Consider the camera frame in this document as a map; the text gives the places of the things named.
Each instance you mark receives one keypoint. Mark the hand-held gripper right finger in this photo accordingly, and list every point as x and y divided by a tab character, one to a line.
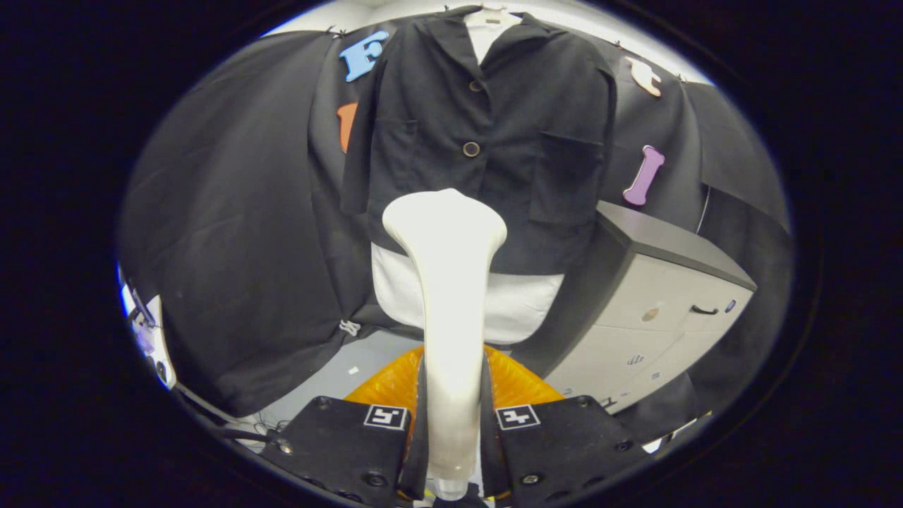
564	451

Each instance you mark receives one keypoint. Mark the grey cabinet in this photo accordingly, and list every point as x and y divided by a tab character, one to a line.
656	282

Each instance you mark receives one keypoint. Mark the white shirt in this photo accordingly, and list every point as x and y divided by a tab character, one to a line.
525	303

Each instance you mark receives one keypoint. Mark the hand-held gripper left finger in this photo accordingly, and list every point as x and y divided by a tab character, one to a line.
338	451

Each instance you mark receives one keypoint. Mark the black suit jacket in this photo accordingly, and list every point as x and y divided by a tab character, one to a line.
437	120

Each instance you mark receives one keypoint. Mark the white clothes hanger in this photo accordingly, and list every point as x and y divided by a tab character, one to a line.
494	15

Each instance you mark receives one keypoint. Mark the black backdrop cloth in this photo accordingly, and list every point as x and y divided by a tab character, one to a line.
233	233

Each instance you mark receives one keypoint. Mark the white equipment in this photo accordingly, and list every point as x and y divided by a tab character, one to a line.
144	331

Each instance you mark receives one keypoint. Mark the white garment steamer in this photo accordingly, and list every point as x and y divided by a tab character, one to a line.
451	296

